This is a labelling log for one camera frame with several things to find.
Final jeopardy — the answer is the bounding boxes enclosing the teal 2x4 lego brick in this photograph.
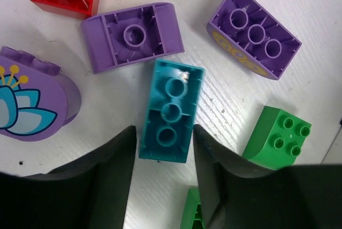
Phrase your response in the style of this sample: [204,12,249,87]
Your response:
[139,59,205,163]

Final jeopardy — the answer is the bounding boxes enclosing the purple 2x4 lego brick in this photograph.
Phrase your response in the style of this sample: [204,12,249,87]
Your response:
[206,0,302,80]

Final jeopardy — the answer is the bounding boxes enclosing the purple flower lego brick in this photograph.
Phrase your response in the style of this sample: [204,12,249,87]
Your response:
[1,46,81,141]

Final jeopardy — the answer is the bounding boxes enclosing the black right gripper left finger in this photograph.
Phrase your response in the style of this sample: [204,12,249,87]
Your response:
[1,125,137,228]

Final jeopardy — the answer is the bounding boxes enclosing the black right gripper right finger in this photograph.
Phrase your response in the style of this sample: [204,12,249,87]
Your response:
[193,124,341,228]

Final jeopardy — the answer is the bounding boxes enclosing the green 2x2 lego brick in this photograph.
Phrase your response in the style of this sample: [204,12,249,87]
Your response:
[242,106,312,170]

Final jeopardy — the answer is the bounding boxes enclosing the purple curved lego brick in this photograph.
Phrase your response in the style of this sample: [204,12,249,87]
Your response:
[81,2,184,74]

